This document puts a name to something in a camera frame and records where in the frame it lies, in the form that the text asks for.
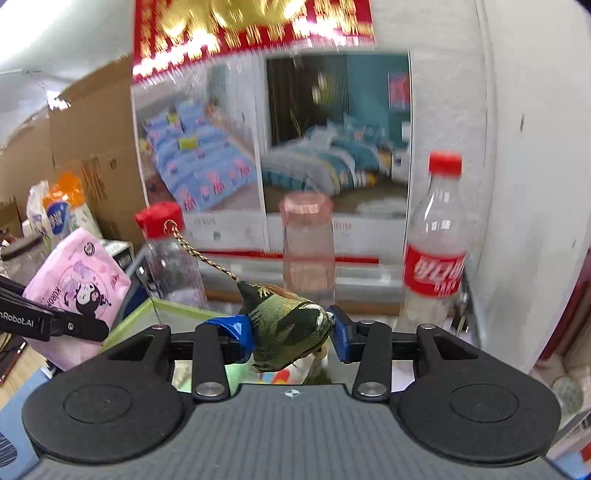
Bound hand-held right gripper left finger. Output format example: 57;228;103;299
95;315;254;402

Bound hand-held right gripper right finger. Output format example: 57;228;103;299
329;305;490;402

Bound pink printed tissue pack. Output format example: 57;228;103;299
22;228;132;372

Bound green embroidered sachet with cord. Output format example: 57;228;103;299
164;220;335;374

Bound light green cardboard box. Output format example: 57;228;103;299
95;298;333;394

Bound smartphone with pink case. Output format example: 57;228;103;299
0;335;28;386

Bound white plastic bag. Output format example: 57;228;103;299
25;181;51;237

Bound red cap clear bottle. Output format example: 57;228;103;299
134;202;208;310

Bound orange blue package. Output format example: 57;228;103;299
42;172;100;241

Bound pink clear bottle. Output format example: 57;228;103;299
278;191;337;308

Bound red label cola bottle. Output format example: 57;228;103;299
394;150;468;334

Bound red gold banner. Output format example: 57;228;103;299
131;0;375;86

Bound bedding wall poster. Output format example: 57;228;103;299
131;51;411;267

